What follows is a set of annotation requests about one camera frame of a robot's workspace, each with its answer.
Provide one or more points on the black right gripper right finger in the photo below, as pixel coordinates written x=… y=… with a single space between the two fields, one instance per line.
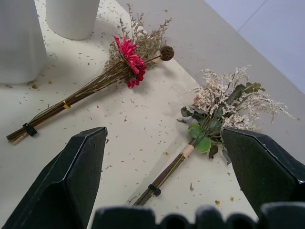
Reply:
x=259 y=171

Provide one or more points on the small white vase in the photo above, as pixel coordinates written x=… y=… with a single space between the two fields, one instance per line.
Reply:
x=71 y=19

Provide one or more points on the red flower dried bouquet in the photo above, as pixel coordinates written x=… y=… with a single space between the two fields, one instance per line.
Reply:
x=112 y=74

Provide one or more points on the large white vase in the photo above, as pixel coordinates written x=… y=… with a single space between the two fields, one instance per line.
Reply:
x=19 y=40

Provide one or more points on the dried bouquet with white sprigs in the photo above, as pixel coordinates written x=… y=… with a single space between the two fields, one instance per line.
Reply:
x=214 y=119

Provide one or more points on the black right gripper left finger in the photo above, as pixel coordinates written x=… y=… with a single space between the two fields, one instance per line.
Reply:
x=59 y=181

